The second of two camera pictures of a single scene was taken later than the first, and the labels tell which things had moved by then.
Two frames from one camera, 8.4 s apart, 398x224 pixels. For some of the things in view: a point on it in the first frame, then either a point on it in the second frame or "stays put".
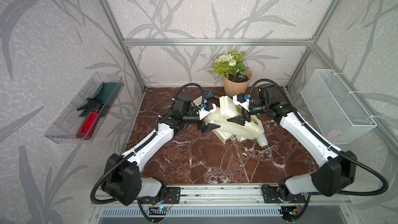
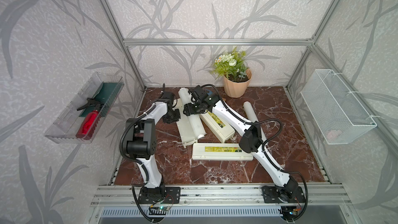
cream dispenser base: x=228 y=128 → x=185 y=134
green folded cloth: x=104 y=99 stays put
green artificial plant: x=231 y=66 stays put
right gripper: x=239 y=120 → x=186 y=109
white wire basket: x=339 y=114 stays put
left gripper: x=207 y=127 → x=178 y=116
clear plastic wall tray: x=81 y=121 stays put
